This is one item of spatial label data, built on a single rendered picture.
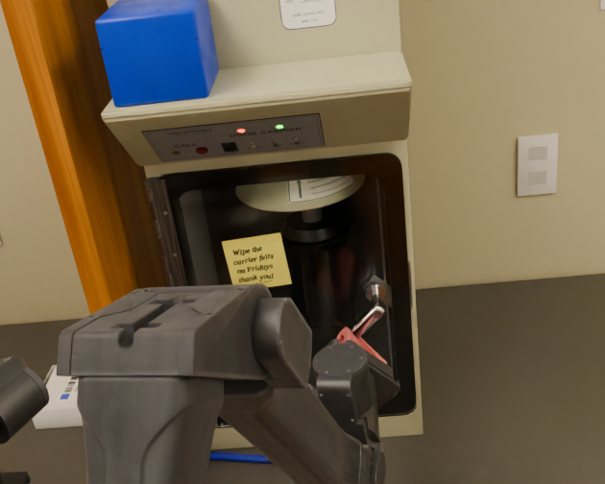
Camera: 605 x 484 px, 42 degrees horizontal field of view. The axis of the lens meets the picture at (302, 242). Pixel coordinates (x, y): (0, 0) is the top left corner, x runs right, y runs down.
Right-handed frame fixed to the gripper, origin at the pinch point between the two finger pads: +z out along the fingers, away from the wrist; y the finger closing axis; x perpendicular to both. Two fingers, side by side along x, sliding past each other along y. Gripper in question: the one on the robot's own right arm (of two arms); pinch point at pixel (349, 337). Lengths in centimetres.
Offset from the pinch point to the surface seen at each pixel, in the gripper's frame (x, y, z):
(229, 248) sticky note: 1.3, 18.6, 4.2
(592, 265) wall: -16, -48, 49
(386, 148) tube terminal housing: -21.1, 11.6, 5.6
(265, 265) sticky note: 0.4, 13.5, 4.2
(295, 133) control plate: -17.8, 22.7, -0.8
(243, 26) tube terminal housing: -22.0, 33.6, 5.6
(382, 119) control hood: -25.1, 16.4, -1.3
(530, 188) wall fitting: -20, -27, 48
